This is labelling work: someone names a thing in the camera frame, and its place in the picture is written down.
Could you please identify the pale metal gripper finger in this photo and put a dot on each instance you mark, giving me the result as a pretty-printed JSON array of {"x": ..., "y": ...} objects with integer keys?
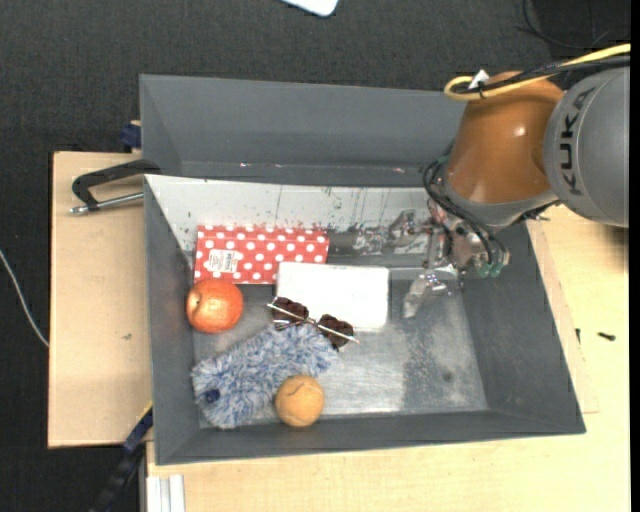
[{"x": 419, "y": 296}]

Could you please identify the grey metal bin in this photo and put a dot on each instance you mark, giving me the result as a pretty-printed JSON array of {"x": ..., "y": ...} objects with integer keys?
[{"x": 440, "y": 360}]

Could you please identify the white flat box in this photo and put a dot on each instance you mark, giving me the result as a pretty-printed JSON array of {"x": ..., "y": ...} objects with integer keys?
[{"x": 340, "y": 295}]

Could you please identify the brown sunglasses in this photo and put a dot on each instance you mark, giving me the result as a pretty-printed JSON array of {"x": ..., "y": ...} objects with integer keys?
[{"x": 334, "y": 331}]

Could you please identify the tan ball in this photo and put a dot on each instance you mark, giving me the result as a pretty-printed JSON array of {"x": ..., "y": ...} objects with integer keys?
[{"x": 299, "y": 401}]

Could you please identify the red white-dotted box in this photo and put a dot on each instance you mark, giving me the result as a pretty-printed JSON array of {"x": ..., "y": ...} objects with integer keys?
[{"x": 260, "y": 252}]

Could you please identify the small black screw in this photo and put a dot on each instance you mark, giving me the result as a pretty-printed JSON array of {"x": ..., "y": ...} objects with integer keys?
[{"x": 607, "y": 336}]

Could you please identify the blue and white fluffy cloth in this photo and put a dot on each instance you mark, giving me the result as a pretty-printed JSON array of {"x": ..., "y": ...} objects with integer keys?
[{"x": 250, "y": 372}]

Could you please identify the orange fruit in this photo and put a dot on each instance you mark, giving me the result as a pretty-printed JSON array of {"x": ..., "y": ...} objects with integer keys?
[{"x": 214, "y": 306}]

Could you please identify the pale brown flat board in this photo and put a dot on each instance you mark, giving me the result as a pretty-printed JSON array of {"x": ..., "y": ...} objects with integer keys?
[{"x": 95, "y": 300}]

